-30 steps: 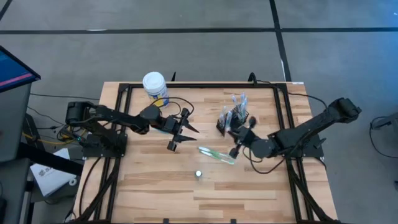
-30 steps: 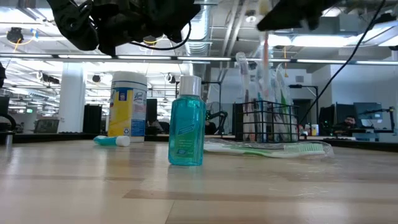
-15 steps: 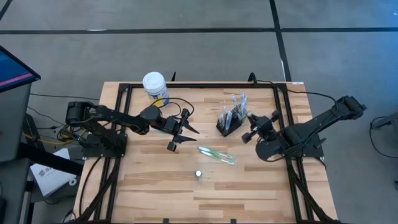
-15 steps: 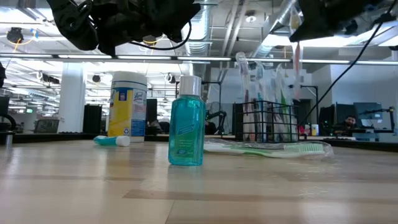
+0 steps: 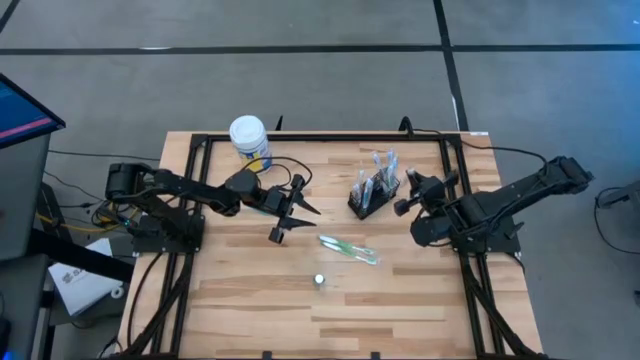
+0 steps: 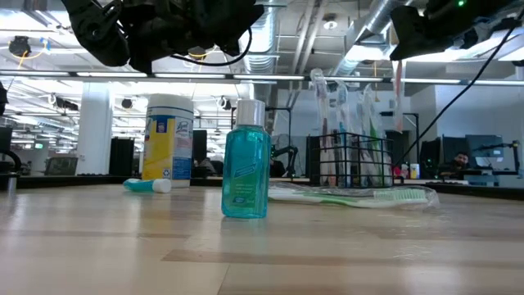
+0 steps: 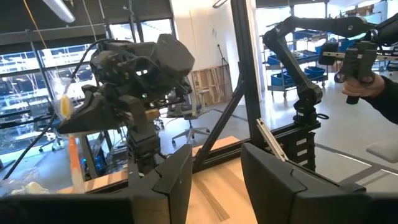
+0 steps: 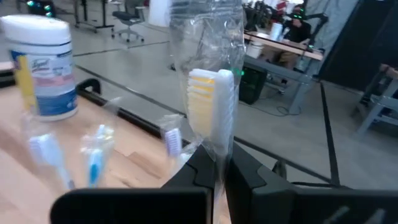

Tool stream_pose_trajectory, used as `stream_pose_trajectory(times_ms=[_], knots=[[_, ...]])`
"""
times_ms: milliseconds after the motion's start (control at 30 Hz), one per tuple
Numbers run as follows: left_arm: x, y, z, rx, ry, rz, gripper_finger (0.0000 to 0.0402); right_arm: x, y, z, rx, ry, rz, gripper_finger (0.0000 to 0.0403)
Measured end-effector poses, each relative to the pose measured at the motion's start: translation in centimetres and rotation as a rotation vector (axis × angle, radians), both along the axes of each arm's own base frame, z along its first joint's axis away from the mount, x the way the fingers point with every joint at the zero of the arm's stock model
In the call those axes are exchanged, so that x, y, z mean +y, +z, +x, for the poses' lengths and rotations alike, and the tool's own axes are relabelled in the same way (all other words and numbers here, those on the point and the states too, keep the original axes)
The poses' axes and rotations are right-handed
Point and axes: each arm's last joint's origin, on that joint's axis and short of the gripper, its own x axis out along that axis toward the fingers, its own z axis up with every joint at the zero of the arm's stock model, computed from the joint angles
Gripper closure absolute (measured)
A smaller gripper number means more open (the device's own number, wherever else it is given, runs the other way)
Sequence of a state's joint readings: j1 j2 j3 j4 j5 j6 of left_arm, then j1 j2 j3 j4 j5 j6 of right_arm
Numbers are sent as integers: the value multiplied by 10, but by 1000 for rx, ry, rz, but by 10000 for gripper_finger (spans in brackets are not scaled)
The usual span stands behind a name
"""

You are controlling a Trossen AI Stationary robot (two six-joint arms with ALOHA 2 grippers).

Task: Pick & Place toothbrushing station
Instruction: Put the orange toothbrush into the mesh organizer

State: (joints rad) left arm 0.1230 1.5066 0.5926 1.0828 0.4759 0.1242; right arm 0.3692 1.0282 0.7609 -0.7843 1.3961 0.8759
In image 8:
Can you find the orange toothbrush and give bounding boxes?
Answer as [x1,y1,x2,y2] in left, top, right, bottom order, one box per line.
[169,0,246,224]

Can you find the wooden desk grey legs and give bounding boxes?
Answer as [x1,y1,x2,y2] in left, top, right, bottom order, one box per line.
[242,30,325,115]

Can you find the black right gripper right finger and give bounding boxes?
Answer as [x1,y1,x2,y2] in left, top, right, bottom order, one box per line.
[225,142,398,224]

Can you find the blue toothbrush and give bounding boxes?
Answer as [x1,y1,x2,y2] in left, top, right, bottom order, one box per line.
[27,132,75,190]
[80,124,115,189]

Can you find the Lysol disinfecting wipes canister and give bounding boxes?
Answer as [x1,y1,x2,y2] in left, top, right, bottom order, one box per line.
[0,14,78,122]

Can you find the black computer tower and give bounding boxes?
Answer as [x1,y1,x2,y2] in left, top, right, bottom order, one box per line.
[238,65,267,105]

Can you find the person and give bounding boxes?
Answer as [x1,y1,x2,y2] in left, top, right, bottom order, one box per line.
[264,3,313,70]

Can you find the white bucket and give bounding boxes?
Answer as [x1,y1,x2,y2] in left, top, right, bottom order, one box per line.
[248,42,265,59]

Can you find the black partition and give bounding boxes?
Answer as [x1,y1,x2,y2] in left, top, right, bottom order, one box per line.
[318,0,398,91]

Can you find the black frame bracket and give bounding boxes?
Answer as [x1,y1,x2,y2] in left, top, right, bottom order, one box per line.
[76,77,102,96]

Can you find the grey bench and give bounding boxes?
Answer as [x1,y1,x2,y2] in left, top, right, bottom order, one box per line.
[356,63,398,135]

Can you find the dark office chair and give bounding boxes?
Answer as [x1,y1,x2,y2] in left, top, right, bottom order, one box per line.
[111,0,146,43]

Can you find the white cup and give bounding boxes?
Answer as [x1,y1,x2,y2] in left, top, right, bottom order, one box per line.
[269,22,284,41]

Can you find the purple toothbrush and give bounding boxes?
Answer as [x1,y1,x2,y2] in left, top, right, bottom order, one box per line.
[158,113,187,169]

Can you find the white round pillar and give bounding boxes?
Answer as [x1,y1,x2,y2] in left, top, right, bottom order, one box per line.
[148,0,172,27]

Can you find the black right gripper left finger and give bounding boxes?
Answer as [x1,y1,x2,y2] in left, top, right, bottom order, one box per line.
[51,144,216,224]

